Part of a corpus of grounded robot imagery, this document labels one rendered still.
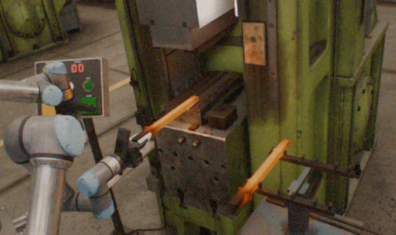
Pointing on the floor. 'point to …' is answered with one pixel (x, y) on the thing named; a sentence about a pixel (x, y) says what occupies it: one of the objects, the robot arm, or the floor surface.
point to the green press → (29, 27)
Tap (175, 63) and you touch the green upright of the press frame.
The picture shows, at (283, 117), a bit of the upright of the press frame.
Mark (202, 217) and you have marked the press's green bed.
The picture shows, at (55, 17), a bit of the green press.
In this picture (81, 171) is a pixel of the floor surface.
